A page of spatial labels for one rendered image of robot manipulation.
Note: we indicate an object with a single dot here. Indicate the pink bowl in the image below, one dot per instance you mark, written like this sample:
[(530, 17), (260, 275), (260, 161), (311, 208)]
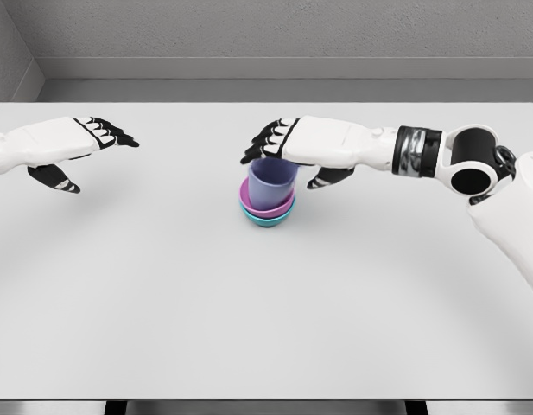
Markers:
[(266, 207)]

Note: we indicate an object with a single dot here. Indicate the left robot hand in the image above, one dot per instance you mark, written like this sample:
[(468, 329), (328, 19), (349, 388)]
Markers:
[(54, 138)]

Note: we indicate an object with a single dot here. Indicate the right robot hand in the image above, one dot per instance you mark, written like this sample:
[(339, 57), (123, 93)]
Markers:
[(322, 140)]

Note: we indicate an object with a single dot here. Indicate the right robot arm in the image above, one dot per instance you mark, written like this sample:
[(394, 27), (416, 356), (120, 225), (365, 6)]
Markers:
[(465, 164)]

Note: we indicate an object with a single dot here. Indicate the teal bowl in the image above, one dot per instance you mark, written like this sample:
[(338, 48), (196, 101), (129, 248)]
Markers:
[(268, 219)]

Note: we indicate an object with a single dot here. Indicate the lavender blue cup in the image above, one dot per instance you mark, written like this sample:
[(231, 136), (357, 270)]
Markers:
[(270, 183)]

